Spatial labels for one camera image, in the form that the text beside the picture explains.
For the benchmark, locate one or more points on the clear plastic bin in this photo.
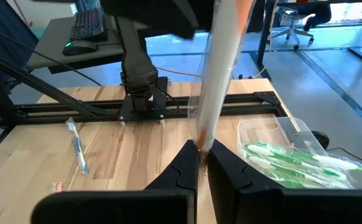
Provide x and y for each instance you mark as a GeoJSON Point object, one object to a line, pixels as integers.
{"type": "Point", "coordinates": [262, 130]}

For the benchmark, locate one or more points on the black clamp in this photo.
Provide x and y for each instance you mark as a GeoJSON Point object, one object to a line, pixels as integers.
{"type": "Point", "coordinates": [321, 138]}

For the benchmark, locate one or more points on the black computer mouse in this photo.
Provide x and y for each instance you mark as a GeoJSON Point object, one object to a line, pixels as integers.
{"type": "Point", "coordinates": [78, 47]}

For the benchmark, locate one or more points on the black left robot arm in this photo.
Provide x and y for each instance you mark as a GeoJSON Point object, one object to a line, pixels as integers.
{"type": "Point", "coordinates": [139, 68]}

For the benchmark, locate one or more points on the swivel office chair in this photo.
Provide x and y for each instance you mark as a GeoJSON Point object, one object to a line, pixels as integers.
{"type": "Point", "coordinates": [291, 29]}

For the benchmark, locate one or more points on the person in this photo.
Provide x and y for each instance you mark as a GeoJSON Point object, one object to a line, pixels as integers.
{"type": "Point", "coordinates": [318, 15]}

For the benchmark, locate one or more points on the green toothbrush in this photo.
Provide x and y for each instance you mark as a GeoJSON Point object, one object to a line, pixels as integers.
{"type": "Point", "coordinates": [280, 168]}
{"type": "Point", "coordinates": [293, 157]}
{"type": "Point", "coordinates": [286, 182]}

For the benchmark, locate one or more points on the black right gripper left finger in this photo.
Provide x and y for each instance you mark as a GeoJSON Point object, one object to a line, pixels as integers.
{"type": "Point", "coordinates": [122, 208]}

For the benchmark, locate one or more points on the large dark grey panel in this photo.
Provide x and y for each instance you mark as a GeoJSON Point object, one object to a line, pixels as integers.
{"type": "Point", "coordinates": [3, 28]}

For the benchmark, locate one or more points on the blue toothbrush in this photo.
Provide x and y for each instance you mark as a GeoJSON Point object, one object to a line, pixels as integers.
{"type": "Point", "coordinates": [78, 146]}

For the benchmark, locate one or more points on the black backlit keyboard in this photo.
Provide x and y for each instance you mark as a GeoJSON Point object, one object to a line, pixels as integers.
{"type": "Point", "coordinates": [87, 25]}

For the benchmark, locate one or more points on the black standing desk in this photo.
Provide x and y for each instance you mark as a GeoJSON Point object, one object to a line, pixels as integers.
{"type": "Point", "coordinates": [263, 37]}

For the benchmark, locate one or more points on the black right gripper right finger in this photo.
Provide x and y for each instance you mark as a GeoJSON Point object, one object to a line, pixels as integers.
{"type": "Point", "coordinates": [293, 208]}

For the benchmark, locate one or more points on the black aluminium table frame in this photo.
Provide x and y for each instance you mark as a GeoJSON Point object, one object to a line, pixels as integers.
{"type": "Point", "coordinates": [59, 109]}

